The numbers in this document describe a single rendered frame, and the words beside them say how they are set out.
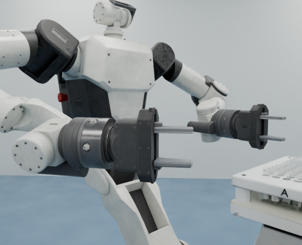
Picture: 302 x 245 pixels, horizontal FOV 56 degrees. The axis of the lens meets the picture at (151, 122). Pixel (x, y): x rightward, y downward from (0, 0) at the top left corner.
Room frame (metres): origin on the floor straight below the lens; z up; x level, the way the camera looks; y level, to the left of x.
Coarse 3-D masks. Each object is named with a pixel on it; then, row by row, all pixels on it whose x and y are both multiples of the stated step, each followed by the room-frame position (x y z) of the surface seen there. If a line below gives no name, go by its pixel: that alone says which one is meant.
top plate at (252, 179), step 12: (252, 168) 0.54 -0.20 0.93; (264, 168) 0.54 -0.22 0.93; (240, 180) 0.48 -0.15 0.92; (252, 180) 0.46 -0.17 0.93; (264, 180) 0.46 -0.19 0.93; (276, 180) 0.46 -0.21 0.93; (288, 180) 0.46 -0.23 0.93; (264, 192) 0.45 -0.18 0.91; (276, 192) 0.43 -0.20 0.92; (288, 192) 0.42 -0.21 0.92; (300, 192) 0.41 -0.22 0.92
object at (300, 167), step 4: (300, 160) 0.57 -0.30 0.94; (288, 164) 0.53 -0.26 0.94; (292, 164) 0.53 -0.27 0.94; (296, 164) 0.53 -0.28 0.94; (300, 164) 0.54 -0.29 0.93; (280, 168) 0.51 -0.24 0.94; (284, 168) 0.51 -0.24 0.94; (288, 168) 0.51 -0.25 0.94; (292, 168) 0.52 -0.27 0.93; (296, 168) 0.51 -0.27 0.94; (300, 168) 0.50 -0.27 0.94; (284, 172) 0.49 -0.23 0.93; (288, 172) 0.47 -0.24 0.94; (292, 172) 0.48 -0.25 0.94; (296, 172) 0.48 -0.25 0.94; (300, 172) 0.50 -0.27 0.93; (292, 176) 0.47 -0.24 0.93; (280, 200) 0.48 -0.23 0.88
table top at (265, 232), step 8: (264, 224) 0.45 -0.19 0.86; (264, 232) 0.42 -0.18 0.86; (272, 232) 0.42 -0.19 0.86; (280, 232) 0.42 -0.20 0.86; (288, 232) 0.42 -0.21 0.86; (256, 240) 0.40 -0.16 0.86; (264, 240) 0.40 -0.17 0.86; (272, 240) 0.40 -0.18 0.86; (280, 240) 0.40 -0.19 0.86; (288, 240) 0.40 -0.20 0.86; (296, 240) 0.40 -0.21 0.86
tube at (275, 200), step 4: (276, 172) 0.47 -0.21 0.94; (280, 172) 0.47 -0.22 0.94; (272, 176) 0.48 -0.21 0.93; (276, 176) 0.47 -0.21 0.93; (280, 176) 0.47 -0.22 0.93; (272, 196) 0.48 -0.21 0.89; (276, 196) 0.47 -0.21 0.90; (272, 200) 0.48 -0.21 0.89; (276, 200) 0.47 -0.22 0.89; (276, 204) 0.47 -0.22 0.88
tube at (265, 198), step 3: (264, 171) 0.49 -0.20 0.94; (267, 171) 0.48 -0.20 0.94; (270, 171) 0.49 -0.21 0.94; (264, 174) 0.49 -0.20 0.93; (267, 174) 0.48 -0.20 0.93; (264, 195) 0.49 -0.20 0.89; (267, 195) 0.48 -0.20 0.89; (264, 198) 0.49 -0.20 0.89; (267, 198) 0.48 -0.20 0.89; (264, 201) 0.49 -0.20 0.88; (267, 201) 0.48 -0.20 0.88
